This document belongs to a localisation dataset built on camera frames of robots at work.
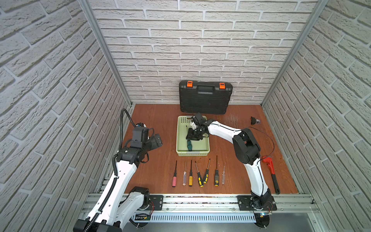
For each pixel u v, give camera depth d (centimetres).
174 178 81
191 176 82
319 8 70
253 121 107
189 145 94
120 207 53
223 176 82
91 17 73
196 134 85
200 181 79
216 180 80
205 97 99
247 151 56
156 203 74
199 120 80
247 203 74
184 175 82
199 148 90
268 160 88
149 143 65
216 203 76
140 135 56
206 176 81
